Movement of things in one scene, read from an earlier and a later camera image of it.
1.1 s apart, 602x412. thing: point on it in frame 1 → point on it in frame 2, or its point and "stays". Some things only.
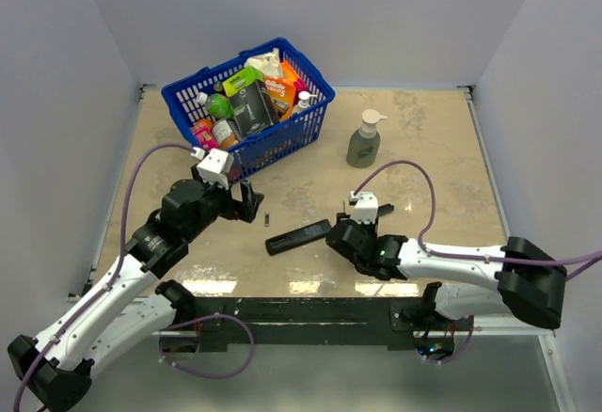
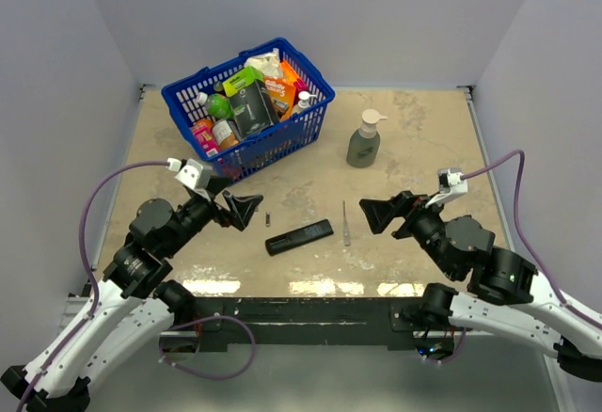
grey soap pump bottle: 364,144 stays
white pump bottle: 303,104 stays
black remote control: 299,238 stays
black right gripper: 372,228 → 409,206
